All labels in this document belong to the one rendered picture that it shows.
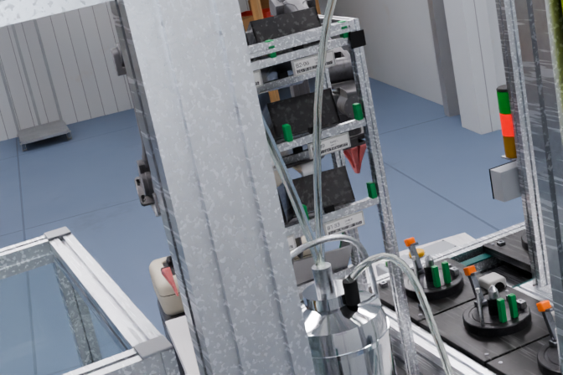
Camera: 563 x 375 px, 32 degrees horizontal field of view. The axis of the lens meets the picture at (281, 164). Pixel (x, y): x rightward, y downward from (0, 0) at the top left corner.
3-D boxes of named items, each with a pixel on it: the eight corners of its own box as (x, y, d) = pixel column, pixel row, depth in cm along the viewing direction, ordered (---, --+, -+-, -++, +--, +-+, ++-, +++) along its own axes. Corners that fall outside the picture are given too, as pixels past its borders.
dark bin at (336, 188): (273, 235, 218) (264, 203, 219) (328, 220, 221) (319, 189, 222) (292, 218, 191) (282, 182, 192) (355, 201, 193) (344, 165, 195)
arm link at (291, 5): (307, 5, 264) (269, 12, 262) (307, -15, 261) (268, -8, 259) (364, 82, 230) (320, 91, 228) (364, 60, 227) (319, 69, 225)
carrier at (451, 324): (420, 330, 213) (410, 277, 210) (509, 293, 222) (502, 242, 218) (486, 371, 192) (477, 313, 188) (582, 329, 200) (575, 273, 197)
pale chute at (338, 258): (286, 314, 225) (281, 296, 227) (340, 298, 228) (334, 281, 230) (292, 262, 201) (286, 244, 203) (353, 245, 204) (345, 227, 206)
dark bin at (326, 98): (259, 168, 214) (250, 136, 215) (316, 153, 216) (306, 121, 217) (276, 140, 187) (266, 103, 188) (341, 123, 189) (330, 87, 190)
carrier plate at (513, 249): (482, 252, 247) (482, 244, 246) (559, 223, 255) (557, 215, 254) (544, 279, 225) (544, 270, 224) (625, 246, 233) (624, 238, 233)
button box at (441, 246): (379, 286, 251) (374, 264, 249) (446, 259, 259) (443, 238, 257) (392, 294, 245) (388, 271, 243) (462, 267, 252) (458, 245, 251)
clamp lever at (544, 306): (549, 341, 189) (534, 303, 189) (557, 337, 189) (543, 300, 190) (560, 341, 185) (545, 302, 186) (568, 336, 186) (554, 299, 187)
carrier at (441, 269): (365, 295, 235) (356, 248, 232) (448, 264, 244) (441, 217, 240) (419, 329, 214) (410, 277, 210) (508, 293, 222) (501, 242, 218)
